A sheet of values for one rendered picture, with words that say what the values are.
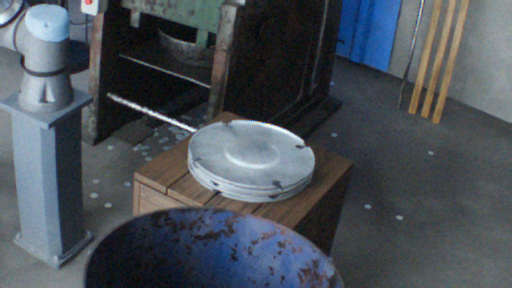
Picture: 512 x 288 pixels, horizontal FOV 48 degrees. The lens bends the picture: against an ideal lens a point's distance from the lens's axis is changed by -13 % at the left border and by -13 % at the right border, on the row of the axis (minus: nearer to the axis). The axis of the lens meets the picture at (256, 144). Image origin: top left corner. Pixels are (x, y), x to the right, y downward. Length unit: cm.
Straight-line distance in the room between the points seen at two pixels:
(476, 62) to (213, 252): 209
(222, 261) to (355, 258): 73
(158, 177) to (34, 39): 44
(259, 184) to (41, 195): 56
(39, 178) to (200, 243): 54
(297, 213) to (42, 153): 61
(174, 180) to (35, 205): 41
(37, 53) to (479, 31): 214
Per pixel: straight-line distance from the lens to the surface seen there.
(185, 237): 120
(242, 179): 142
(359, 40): 315
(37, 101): 150
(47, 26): 144
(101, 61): 212
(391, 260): 193
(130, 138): 198
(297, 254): 115
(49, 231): 168
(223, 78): 183
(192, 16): 191
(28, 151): 157
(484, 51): 304
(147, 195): 148
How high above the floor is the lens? 116
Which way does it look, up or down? 30 degrees down
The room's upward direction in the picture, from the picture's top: 9 degrees clockwise
